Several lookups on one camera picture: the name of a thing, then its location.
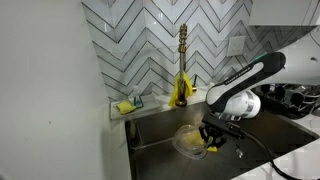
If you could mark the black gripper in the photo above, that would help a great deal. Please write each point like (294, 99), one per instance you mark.
(216, 122)

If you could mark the smaller clear lunch box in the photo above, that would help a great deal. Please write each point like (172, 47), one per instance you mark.
(186, 130)

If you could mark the bigger clear lunch box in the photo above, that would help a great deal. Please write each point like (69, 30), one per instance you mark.
(181, 151)

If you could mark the gold spring kitchen faucet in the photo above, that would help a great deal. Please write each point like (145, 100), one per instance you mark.
(182, 66)

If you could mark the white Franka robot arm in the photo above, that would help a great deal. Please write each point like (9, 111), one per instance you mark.
(300, 66)

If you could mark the dark steel sink basin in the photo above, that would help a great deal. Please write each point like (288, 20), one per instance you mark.
(160, 163)

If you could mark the yellow sponge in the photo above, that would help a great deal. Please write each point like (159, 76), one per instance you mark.
(125, 107)
(191, 139)

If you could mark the yellow cloth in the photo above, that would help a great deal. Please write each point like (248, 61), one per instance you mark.
(174, 93)

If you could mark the clear soap bottle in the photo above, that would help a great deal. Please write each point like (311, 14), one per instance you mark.
(137, 98)

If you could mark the steel dish rack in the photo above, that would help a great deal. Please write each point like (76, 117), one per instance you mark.
(293, 100)

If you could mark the white wall outlet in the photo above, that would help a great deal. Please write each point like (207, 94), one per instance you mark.
(236, 46)

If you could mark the white wall cabinet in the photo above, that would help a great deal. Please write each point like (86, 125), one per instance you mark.
(283, 11)

